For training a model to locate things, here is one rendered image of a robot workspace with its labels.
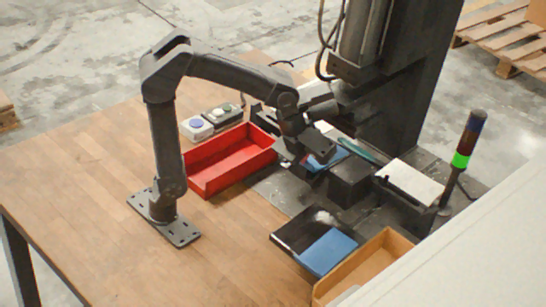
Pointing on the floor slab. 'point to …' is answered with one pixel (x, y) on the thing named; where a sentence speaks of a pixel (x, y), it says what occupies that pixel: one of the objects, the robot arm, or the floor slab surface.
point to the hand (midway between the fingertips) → (301, 159)
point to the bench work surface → (102, 211)
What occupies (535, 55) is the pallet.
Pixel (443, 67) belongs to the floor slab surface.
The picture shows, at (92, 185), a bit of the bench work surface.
